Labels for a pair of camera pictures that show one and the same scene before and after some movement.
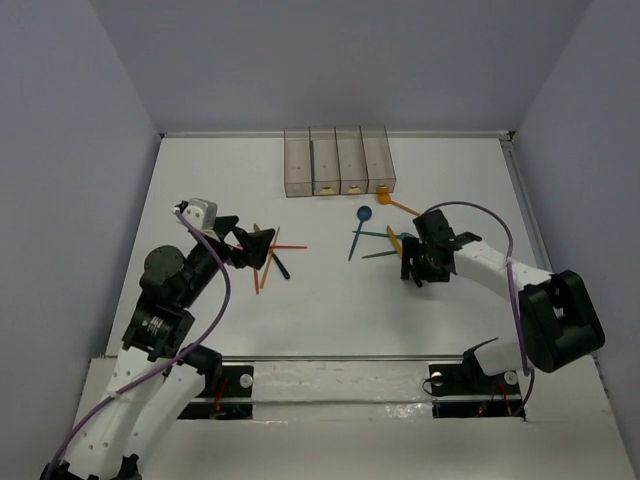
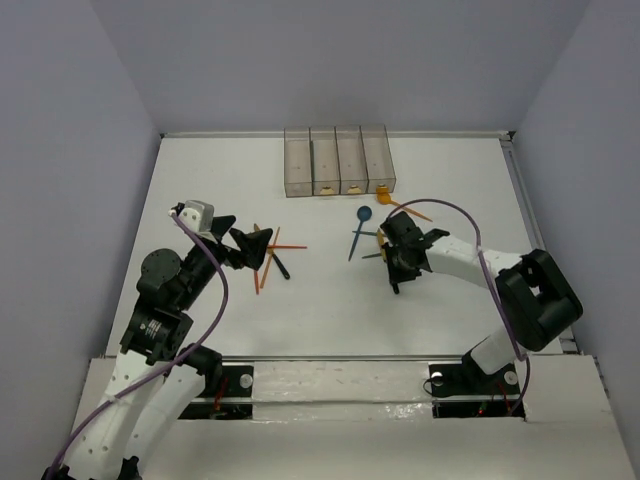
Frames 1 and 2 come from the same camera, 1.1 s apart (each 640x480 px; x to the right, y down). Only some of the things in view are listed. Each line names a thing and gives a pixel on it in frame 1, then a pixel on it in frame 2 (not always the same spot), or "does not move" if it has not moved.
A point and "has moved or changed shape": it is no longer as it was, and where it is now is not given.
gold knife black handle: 275,258 does not move
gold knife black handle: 395,241 has moved or changed shape
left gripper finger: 255,246 does not move
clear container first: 298,162 does not move
